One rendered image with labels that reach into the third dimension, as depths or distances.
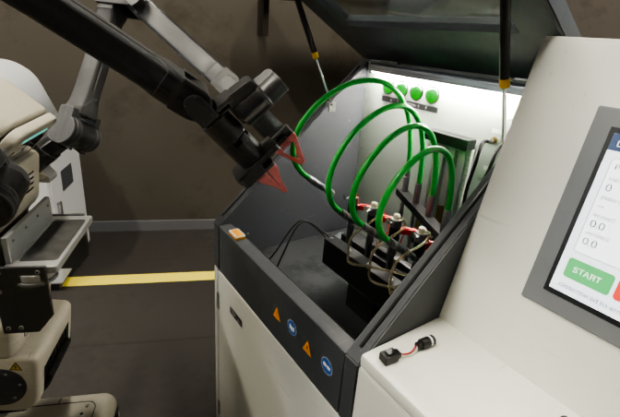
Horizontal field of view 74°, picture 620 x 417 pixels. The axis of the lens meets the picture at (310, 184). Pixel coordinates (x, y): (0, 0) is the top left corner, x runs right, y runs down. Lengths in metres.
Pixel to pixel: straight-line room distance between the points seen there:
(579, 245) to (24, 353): 1.15
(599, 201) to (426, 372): 0.40
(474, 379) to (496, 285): 0.18
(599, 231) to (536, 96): 0.26
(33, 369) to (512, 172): 1.11
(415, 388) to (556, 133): 0.50
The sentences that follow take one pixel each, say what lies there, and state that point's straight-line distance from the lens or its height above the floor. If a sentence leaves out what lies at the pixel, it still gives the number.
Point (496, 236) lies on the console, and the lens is 0.88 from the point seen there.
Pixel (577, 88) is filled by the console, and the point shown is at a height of 1.47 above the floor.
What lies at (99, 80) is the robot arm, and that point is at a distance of 1.24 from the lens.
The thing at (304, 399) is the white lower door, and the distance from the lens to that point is 1.09.
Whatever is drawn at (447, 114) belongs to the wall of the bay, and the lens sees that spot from 1.25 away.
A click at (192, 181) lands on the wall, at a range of 3.28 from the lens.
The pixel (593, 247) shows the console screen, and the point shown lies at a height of 1.23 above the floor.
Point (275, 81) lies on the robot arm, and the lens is 1.00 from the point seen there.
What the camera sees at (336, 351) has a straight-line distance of 0.89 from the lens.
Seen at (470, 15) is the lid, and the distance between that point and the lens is 1.02.
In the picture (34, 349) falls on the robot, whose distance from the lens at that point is 1.20.
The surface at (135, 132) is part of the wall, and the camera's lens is 3.23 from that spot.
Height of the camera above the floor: 1.52
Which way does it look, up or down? 20 degrees down
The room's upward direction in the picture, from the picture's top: 4 degrees clockwise
